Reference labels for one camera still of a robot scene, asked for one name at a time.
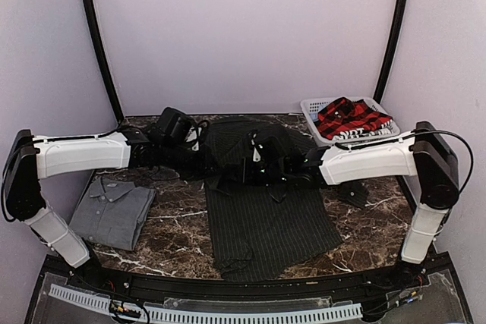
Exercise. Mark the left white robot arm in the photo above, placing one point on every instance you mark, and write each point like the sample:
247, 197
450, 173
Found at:
33, 158

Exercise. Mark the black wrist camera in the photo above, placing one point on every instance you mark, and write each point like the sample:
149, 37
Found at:
270, 146
173, 126

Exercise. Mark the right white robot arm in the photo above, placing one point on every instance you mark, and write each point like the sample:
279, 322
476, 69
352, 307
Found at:
421, 152

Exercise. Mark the black white patterned garment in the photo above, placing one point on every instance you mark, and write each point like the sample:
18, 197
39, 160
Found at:
368, 131

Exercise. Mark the folded grey shirt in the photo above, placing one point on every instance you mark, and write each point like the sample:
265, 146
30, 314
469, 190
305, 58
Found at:
112, 213

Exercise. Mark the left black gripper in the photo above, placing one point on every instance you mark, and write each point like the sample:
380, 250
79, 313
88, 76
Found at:
203, 170

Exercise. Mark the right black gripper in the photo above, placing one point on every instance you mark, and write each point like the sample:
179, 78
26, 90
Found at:
246, 177

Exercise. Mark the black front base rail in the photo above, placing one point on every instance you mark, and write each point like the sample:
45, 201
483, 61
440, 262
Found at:
365, 285

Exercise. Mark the left black frame post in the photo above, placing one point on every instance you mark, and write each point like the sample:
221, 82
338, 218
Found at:
102, 61

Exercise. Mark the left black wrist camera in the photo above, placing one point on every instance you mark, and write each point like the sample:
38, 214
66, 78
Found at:
173, 126

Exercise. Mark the white plastic laundry basket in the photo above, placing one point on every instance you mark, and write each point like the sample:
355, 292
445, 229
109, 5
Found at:
311, 107

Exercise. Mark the red black plaid shirt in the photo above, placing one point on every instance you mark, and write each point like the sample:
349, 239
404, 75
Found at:
342, 111

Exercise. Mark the black pinstriped long sleeve shirt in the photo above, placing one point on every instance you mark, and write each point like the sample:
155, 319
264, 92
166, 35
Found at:
257, 232

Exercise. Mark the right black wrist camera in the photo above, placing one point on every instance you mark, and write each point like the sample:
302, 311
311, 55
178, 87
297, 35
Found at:
270, 146

